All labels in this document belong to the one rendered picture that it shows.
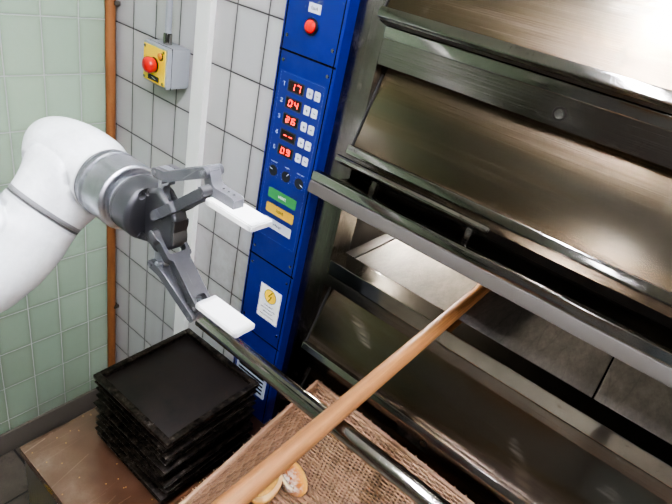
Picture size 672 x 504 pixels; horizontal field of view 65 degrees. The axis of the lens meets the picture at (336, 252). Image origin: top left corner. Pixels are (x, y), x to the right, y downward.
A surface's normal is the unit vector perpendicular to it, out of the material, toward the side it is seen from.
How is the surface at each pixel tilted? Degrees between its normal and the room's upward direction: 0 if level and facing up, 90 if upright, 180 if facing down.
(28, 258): 78
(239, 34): 90
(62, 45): 90
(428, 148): 70
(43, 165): 52
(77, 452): 0
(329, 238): 90
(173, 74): 90
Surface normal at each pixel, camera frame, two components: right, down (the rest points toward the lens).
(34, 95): 0.77, 0.45
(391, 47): -0.61, 0.28
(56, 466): 0.21, -0.85
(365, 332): -0.51, -0.03
